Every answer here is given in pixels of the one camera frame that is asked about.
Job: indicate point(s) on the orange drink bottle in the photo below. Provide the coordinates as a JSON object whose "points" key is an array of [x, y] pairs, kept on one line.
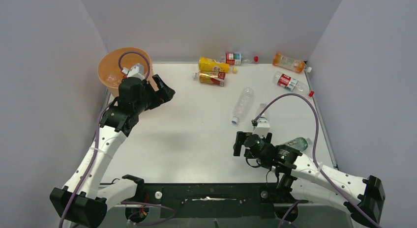
{"points": [[294, 65]]}

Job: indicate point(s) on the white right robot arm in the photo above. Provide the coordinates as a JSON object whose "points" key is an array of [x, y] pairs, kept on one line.
{"points": [[300, 177]]}

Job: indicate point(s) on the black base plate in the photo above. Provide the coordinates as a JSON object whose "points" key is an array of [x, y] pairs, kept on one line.
{"points": [[225, 200]]}

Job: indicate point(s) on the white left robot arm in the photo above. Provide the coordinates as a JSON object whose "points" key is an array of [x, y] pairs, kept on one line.
{"points": [[81, 200]]}

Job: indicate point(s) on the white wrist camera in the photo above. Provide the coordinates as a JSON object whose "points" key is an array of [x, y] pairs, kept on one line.
{"points": [[137, 71], [261, 127]]}

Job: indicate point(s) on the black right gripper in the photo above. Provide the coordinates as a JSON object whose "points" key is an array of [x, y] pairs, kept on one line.
{"points": [[237, 146]]}

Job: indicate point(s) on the large clear unlabelled bottle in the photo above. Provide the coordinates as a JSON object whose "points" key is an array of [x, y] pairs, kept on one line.
{"points": [[242, 105]]}

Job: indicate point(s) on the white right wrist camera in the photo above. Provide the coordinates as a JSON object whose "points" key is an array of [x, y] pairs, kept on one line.
{"points": [[261, 127]]}

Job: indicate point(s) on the red-label bottle right side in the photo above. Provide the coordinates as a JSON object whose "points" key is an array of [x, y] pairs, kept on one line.
{"points": [[293, 85]]}

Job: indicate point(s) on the yellow-label bottle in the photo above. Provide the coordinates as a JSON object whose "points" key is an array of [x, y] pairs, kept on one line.
{"points": [[210, 65]]}

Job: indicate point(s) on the orange plastic bin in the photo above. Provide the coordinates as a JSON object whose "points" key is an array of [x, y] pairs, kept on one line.
{"points": [[109, 68]]}

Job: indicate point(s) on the blue-label clear water bottle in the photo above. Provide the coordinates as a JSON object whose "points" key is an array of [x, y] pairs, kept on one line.
{"points": [[114, 80]]}

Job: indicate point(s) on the red-yellow label bottle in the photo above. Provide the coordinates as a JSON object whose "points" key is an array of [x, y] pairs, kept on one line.
{"points": [[210, 78]]}

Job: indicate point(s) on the green-label upright-lying bottle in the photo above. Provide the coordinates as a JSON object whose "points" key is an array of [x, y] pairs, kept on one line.
{"points": [[261, 109]]}

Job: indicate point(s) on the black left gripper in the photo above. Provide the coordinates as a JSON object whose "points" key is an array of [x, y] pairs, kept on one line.
{"points": [[165, 94]]}

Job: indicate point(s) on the green-label clear bottle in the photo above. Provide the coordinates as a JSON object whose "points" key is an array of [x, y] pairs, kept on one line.
{"points": [[300, 143]]}

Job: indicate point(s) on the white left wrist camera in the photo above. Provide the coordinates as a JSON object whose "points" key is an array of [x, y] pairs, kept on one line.
{"points": [[137, 71]]}

